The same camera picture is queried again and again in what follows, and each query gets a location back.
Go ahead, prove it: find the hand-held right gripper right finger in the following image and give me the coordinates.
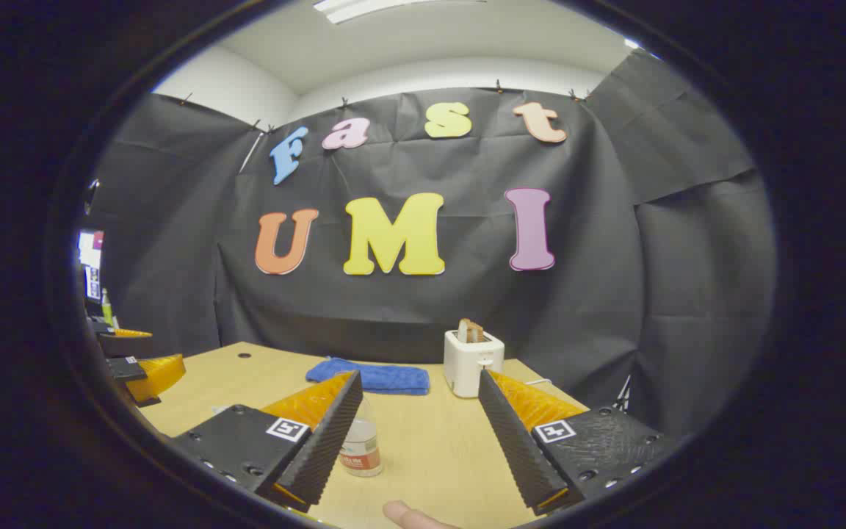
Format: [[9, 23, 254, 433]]
[[478, 369, 677, 517]]

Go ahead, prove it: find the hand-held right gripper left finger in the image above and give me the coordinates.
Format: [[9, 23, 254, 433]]
[[170, 370, 364, 514]]

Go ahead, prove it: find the clear plastic water bottle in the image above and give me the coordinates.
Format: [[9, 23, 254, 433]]
[[340, 395, 383, 478]]

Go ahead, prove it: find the computer monitor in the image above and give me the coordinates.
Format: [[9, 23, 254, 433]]
[[76, 230, 105, 302]]

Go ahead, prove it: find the white toaster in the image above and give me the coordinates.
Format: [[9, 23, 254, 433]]
[[444, 329, 505, 399]]

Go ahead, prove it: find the blue towel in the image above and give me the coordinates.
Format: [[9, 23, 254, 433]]
[[305, 357, 430, 396]]

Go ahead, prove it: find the black backdrop cloth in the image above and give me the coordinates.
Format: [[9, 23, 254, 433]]
[[89, 48, 776, 442]]

